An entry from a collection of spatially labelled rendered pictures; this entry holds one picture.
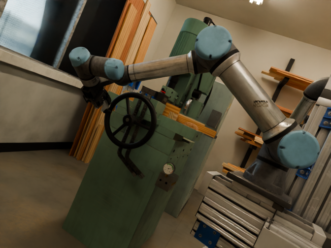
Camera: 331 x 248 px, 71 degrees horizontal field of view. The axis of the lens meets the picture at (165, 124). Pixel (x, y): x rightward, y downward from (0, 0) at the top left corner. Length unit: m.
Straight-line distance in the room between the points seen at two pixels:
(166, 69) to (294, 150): 0.54
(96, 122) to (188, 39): 1.70
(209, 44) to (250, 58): 3.22
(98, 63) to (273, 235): 0.79
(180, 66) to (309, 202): 0.74
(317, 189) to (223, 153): 2.77
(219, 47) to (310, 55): 3.41
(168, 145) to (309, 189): 0.68
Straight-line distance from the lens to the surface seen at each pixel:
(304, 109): 1.59
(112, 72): 0.88
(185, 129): 1.27
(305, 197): 1.11
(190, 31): 1.50
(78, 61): 0.92
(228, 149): 3.78
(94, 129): 2.84
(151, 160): 1.33
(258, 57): 4.02
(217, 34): 0.81
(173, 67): 0.95
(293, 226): 0.93
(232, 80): 0.79
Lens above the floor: 0.92
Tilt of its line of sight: 3 degrees down
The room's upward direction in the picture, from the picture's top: 24 degrees clockwise
